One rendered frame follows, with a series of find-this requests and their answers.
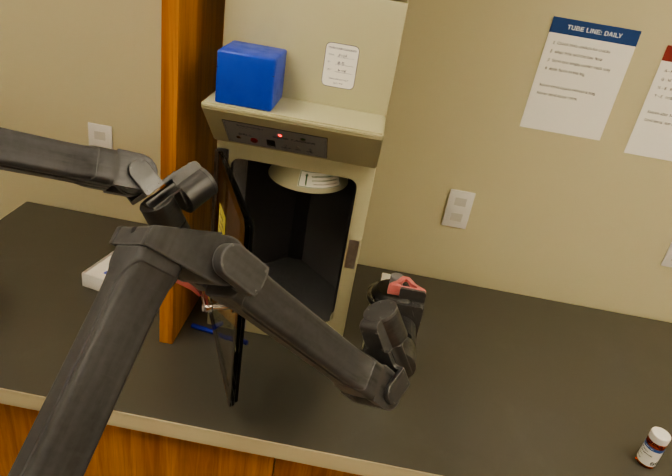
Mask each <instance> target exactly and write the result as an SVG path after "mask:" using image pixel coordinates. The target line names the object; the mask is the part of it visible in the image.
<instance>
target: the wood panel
mask: <svg viewBox="0 0 672 476"><path fill-rule="evenodd" d="M224 13H225V0H162V13H161V170H160V178H161V180H163V179H164V178H165V177H167V175H170V174H171V173H173V171H176V170H178V169H180V168H182V166H185V165H187V164H188V162H189V163H190V162H192V161H197V162H198V163H199V164H200V165H201V166H202V167H203V168H204V169H206V170H207V171H208V172H209V173H210V174H211V175H212V176H213V174H214V156H215V149H217V140H216V139H215V138H214V137H213V135H212V132H211V130H210V127H209V125H208V122H207V120H206V117H205V115H204V112H203V110H202V107H201V102H202V101H203V100H205V99H206V98H207V97H208V96H210V95H211V94H212V93H213V92H215V89H216V70H217V67H216V66H217V51H218V50H219V49H220V48H222V47H223V31H224ZM181 210H182V209H181ZM182 212H183V214H184V216H185V218H186V220H187V222H188V224H189V226H190V228H191V229H195V230H204V231H206V230H208V231H210V230H211V212H212V197H211V198H210V199H209V200H207V201H206V202H205V203H204V204H202V205H201V206H200V207H198V208H197V209H196V210H194V211H193V212H192V213H189V212H186V211H185V210H182ZM198 299H199V296H197V295H196V294H195V293H194V292H193V291H191V290H190V289H188V288H186V287H184V286H181V285H179V284H177V283H175V284H174V286H173V287H172V288H171V289H170V290H169V292H168V293H167V295H166V297H165V299H164V301H163V303H162V304H161V306H160V327H159V342H163V343H168V344H173V342H174V340H175V339H176V337H177V335H178V333H179V332H180V330H181V328H182V326H183V325H184V323H185V321H186V320H187V318H188V316H189V314H190V313H191V311H192V309H193V307H194V306H195V304H196V302H197V300H198Z"/></svg>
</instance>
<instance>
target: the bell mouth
mask: <svg viewBox="0 0 672 476"><path fill-rule="evenodd" d="M268 174H269V176H270V178H271V179H272V180H273V181H274V182H276V183H277V184H279V185H281V186H283V187H285V188H288V189H291V190H294V191H298V192H303V193H311V194H327V193H334V192H337V191H340V190H342V189H344V188H345V187H346V186H347V185H348V178H344V177H338V176H333V175H327V174H322V173H316V172H311V171H305V170H300V169H295V168H289V167H284V166H278V165H273V164H272V165H271V166H270V168H269V170H268Z"/></svg>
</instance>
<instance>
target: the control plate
mask: <svg viewBox="0 0 672 476"><path fill-rule="evenodd" d="M222 122H223V125H224V128H225V131H226V133H227V136H228V139H229V141H234V142H239V143H245V144H250V145H256V146H261V147H267V148H272V149H278V150H283V151H288V152H294V153H299V154H305V155H310V156H316V157H321V158H327V140H328V138H324V137H318V136H313V135H307V134H302V133H296V132H291V131H285V130H280V129H274V128H269V127H263V126H258V125H252V124H247V123H241V122H236V121H230V120H225V119H222ZM277 134H282V135H283V137H279V136H278V135H277ZM236 136H240V137H241V139H239V138H237V137H236ZM251 138H255V139H257V140H258V142H257V143H253V142H251V140H250V139H251ZM300 138H304V139H306V141H302V140H300ZM266 139H267V140H273V141H275V145H276V147H274V146H269V145H267V141H266ZM283 144H287V145H288V146H287V147H286V148H284V146H283ZM296 146H299V147H300V149H299V150H297V148H296ZM309 149H313V151H312V152H309Z"/></svg>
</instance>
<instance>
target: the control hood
mask: <svg viewBox="0 0 672 476"><path fill-rule="evenodd" d="M201 107H202V110H203V112H204V115H205V117H206V120H207V122H208V125H209V127H210V130H211V132H212V135H213V137H214V138H215V139H216V140H222V141H227V142H233V143H238V144H244V145H249V146H255V147H260V148H266V149H271V150H276V151H282V152H287V153H293V154H298V155H304V156H309V157H315V158H320V159H326V160H331V161H337V162H342V163H347V164H353V165H358V166H364V167H369V168H376V167H377V163H378V159H379V155H380V151H381V147H382V142H383V138H384V131H385V122H386V117H385V116H383V115H378V114H372V113H367V112H361V111H356V110H350V109H345V108H339V107H334V106H328V105H322V104H317V103H311V102H306V101H300V100H295V99H289V98H284V97H282V98H281V99H280V100H279V101H278V103H277V104H276V105H275V107H274V108H273V109H272V110H271V111H264V110H258V109H252V108H247V107H241V106H236V105H230V104H225V103H219V102H216V101H215V92H213V93H212V94H211V95H210V96H208V97H207V98H206V99H205V100H203V101H202V102H201ZM222 119H225V120H230V121H236V122H241V123H247V124H252V125H258V126H263V127H269V128H274V129H280V130H285V131H291V132H296V133H302V134H307V135H313V136H318V137H324V138H328V140H327V158H321V157H316V156H310V155H305V154H299V153H294V152H288V151H283V150H278V149H272V148H267V147H261V146H256V145H250V144H245V143H239V142H234V141H229V139H228V136H227V133H226V131H225V128H224V125H223V122H222Z"/></svg>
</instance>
